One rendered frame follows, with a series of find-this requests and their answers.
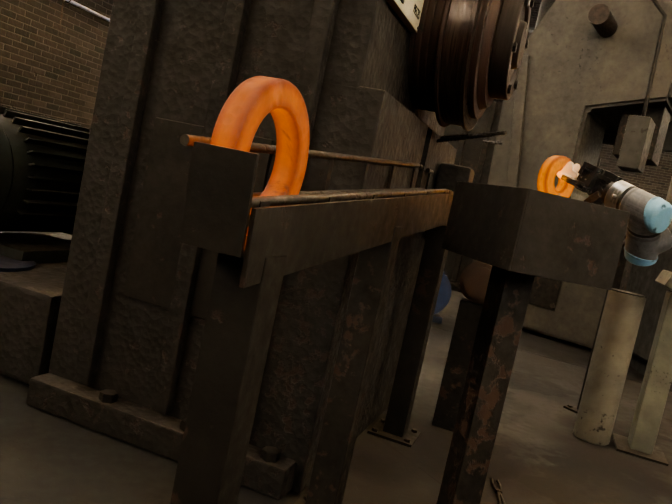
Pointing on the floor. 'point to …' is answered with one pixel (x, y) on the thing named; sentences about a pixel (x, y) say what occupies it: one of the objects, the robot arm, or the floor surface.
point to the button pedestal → (652, 388)
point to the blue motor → (442, 298)
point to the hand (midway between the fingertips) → (558, 174)
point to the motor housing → (461, 344)
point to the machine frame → (146, 276)
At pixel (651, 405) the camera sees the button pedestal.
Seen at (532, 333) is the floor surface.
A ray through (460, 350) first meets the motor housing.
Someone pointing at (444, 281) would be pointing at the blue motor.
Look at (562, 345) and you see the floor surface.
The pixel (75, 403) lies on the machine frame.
